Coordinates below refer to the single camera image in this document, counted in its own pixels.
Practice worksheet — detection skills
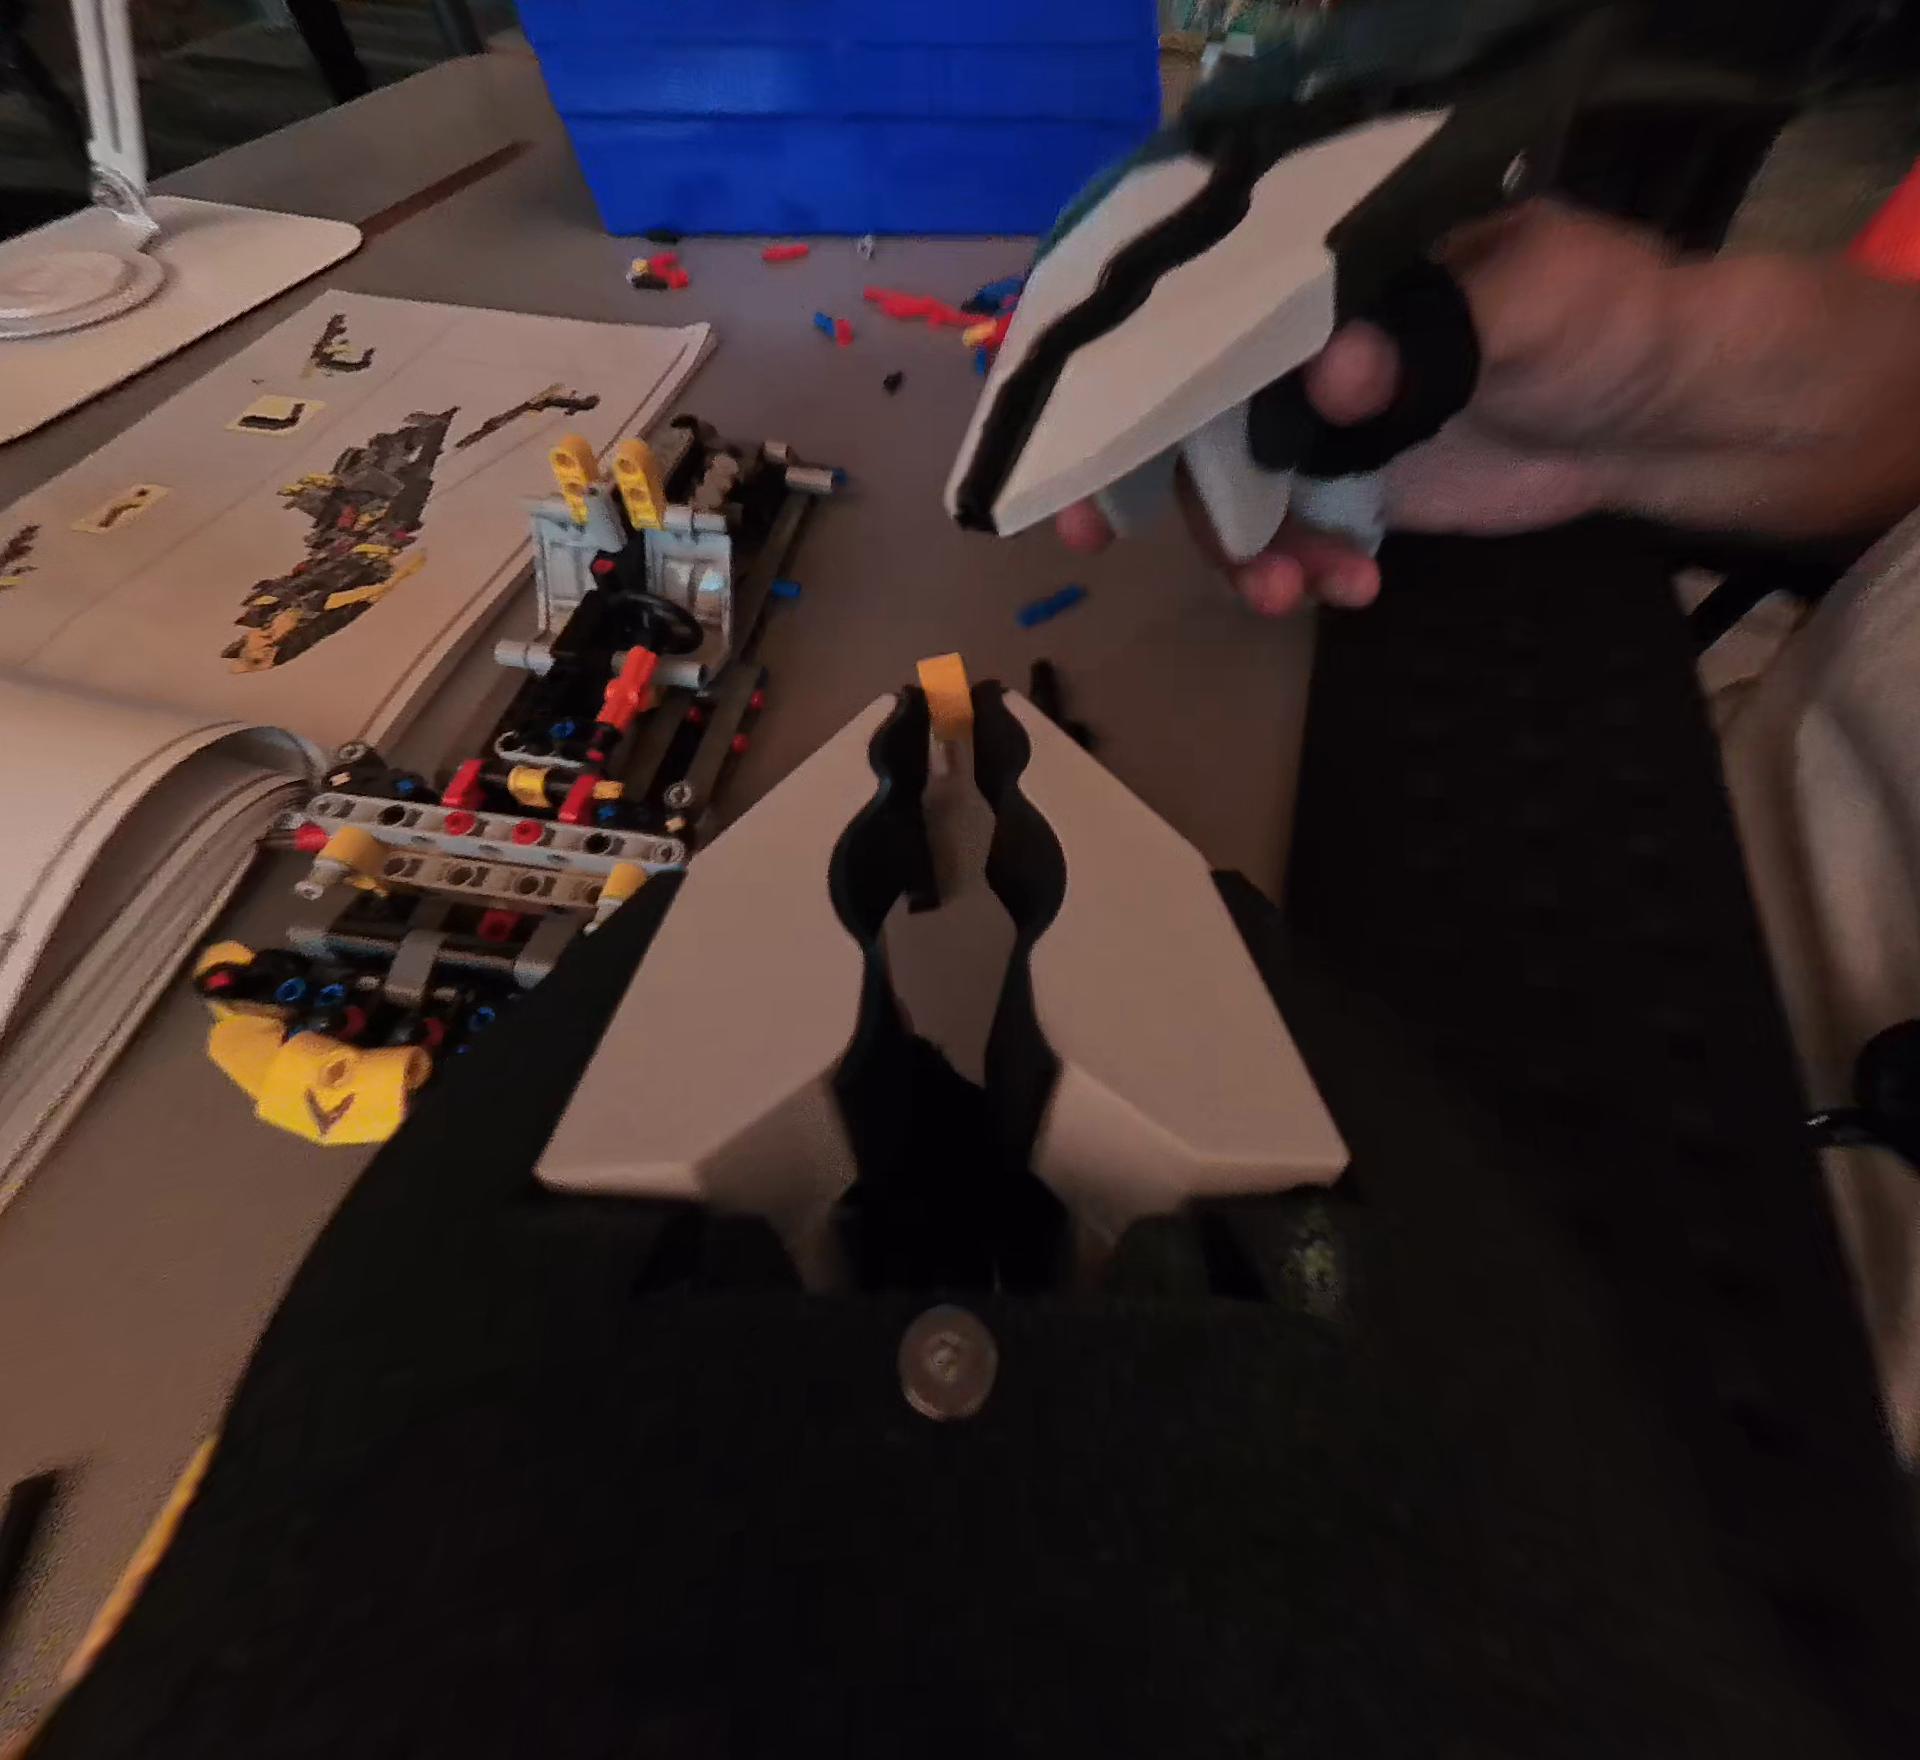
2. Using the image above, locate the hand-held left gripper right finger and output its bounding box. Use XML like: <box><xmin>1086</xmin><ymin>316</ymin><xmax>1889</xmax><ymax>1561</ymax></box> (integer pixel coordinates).
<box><xmin>971</xmin><ymin>689</ymin><xmax>1352</xmax><ymax>1262</ymax></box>

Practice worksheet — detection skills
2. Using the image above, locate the pile of red blue pins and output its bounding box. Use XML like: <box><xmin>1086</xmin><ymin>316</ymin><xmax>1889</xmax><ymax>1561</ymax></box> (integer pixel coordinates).
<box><xmin>626</xmin><ymin>233</ymin><xmax>1040</xmax><ymax>393</ymax></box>

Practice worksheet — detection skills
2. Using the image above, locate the partly built toy car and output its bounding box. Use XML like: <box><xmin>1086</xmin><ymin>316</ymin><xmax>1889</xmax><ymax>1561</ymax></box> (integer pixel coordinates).
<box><xmin>192</xmin><ymin>417</ymin><xmax>849</xmax><ymax>1149</ymax></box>

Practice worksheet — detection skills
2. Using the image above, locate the black toy connector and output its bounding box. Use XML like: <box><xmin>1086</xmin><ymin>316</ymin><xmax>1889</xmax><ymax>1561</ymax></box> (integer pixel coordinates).
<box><xmin>1025</xmin><ymin>657</ymin><xmax>1098</xmax><ymax>755</ymax></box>

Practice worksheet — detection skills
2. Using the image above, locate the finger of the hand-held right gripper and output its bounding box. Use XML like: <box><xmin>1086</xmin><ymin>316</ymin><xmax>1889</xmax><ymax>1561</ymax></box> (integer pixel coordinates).
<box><xmin>943</xmin><ymin>153</ymin><xmax>1235</xmax><ymax>521</ymax></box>
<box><xmin>971</xmin><ymin>110</ymin><xmax>1452</xmax><ymax>538</ymax></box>

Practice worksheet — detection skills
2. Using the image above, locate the blue plastic bin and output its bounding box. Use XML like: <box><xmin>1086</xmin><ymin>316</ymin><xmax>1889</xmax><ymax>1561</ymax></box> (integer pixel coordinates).
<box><xmin>501</xmin><ymin>0</ymin><xmax>1164</xmax><ymax>241</ymax></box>

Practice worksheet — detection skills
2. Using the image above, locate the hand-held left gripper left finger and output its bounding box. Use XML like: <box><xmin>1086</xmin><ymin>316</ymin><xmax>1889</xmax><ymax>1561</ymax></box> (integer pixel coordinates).
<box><xmin>534</xmin><ymin>698</ymin><xmax>910</xmax><ymax>1286</ymax></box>

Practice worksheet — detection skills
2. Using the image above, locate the person's right forearm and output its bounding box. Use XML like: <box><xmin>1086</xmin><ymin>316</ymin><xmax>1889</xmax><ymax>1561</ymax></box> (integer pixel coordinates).
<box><xmin>1649</xmin><ymin>244</ymin><xmax>1920</xmax><ymax>548</ymax></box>

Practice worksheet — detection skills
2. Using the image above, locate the open instruction booklet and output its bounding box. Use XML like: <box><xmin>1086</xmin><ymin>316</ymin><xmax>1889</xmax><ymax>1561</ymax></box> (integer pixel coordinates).
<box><xmin>0</xmin><ymin>290</ymin><xmax>720</xmax><ymax>1201</ymax></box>

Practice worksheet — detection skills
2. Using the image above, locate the wooden document stand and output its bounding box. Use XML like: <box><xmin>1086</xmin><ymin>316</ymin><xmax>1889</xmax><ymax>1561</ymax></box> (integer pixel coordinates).
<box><xmin>0</xmin><ymin>0</ymin><xmax>366</xmax><ymax>451</ymax></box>

